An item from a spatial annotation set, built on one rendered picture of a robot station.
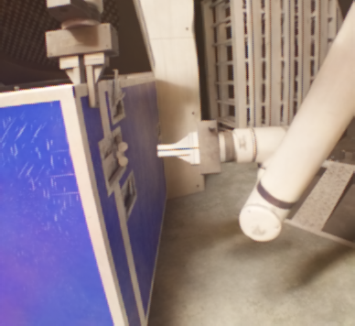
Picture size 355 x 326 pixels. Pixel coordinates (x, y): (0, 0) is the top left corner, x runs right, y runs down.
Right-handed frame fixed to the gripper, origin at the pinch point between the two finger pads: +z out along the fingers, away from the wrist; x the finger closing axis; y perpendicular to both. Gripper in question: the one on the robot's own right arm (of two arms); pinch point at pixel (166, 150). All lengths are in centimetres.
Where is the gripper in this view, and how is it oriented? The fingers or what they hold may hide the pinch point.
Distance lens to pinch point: 62.5
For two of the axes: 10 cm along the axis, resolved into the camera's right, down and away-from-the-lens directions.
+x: 0.6, 9.8, -1.7
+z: -10.0, 0.7, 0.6
